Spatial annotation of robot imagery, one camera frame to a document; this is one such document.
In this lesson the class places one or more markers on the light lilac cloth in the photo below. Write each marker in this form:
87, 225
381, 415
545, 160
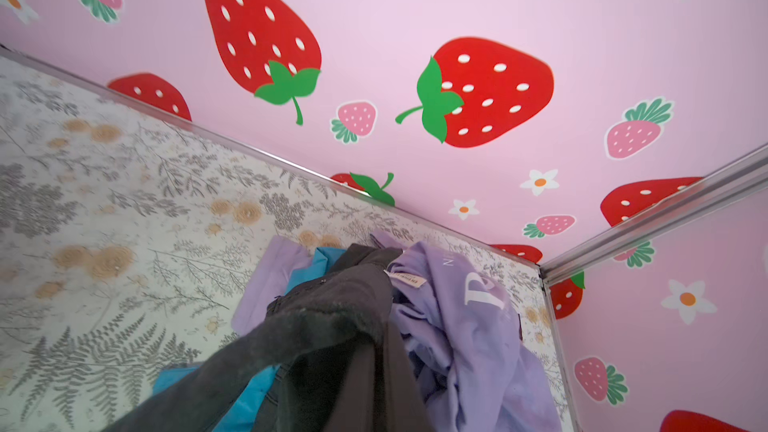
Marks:
269, 280

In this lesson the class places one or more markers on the teal cloth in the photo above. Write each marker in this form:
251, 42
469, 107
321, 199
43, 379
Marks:
241, 415

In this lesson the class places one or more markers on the purple cloth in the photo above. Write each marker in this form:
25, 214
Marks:
463, 338

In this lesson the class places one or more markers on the dark grey cloth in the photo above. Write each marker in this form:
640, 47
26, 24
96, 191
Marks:
343, 361

